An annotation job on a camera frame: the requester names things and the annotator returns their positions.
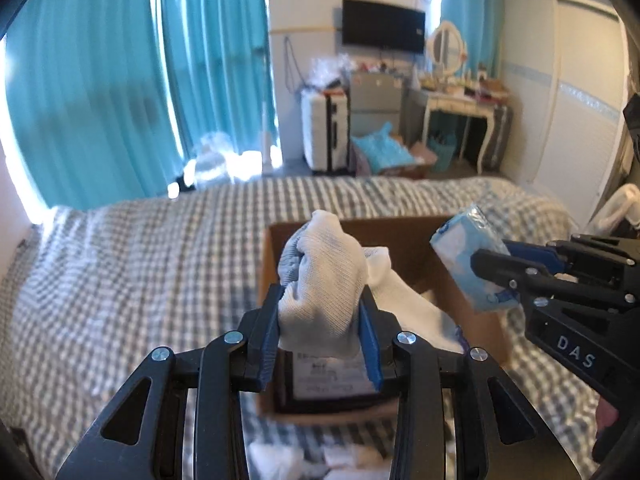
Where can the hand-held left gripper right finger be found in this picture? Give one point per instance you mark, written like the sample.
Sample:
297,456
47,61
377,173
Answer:
371,345

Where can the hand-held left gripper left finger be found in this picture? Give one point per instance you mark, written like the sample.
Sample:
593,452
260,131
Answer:
265,340

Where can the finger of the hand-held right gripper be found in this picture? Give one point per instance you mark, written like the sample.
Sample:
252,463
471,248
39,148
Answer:
530,251
505,266

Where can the blue white tissue pack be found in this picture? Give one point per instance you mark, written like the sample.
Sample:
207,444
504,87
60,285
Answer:
467,250

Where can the white grey sock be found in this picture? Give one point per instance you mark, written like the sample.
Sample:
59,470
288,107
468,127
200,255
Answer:
320,280

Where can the brown cardboard box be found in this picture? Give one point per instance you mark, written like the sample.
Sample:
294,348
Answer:
415,240

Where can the person's right hand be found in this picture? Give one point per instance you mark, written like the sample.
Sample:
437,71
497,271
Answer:
607,416

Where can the black package with white label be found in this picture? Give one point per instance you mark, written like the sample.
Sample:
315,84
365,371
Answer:
330,380

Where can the white cloth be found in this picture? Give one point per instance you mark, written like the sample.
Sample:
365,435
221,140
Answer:
617,207

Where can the white crumpled tissues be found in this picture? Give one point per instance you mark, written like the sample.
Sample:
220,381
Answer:
320,460

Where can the teal storage basket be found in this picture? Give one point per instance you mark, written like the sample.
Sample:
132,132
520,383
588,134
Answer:
442,150

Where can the grey checked bed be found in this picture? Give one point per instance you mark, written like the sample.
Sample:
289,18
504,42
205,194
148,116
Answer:
125,285

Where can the white wardrobe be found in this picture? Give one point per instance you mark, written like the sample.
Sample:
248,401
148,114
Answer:
560,95

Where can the white dressing table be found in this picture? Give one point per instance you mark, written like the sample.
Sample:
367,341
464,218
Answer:
457,105

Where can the blue plastic bag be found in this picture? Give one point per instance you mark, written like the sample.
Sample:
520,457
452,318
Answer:
385,150

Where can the clear plastic bag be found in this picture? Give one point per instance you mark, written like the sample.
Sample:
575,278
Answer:
220,157

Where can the small grey fridge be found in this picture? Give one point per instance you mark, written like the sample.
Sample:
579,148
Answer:
375,102

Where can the white suitcase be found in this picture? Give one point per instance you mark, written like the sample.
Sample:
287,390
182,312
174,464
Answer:
325,130

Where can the white oval vanity mirror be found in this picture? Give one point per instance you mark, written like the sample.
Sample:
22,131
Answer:
446,47

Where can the narrow teal curtain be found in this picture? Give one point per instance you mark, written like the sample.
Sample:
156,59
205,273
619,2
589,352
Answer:
467,10

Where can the wide teal curtain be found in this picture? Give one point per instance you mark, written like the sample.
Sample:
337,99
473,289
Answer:
125,70

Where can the black wall television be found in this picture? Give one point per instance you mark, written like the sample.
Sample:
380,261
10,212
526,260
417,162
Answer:
382,25

